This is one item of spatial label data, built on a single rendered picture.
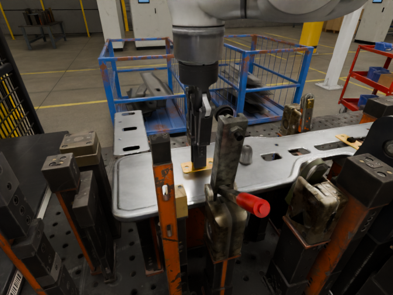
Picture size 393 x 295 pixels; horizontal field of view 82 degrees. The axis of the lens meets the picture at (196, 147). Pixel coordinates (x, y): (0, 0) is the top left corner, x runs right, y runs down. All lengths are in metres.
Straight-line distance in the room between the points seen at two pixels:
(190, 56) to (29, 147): 0.50
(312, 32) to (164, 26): 4.43
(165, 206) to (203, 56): 0.25
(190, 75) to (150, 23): 7.81
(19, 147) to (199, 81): 0.51
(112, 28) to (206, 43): 7.78
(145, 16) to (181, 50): 7.79
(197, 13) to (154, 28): 7.86
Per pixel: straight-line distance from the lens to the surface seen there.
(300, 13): 0.35
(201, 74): 0.41
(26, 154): 0.70
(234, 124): 0.31
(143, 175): 0.55
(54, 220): 0.97
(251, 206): 0.29
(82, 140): 0.62
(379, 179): 0.45
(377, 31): 11.06
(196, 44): 0.40
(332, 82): 4.96
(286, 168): 0.61
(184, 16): 0.40
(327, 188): 0.47
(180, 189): 0.41
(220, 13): 0.39
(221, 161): 0.34
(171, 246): 0.46
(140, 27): 8.19
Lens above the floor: 1.35
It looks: 33 degrees down
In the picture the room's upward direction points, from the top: straight up
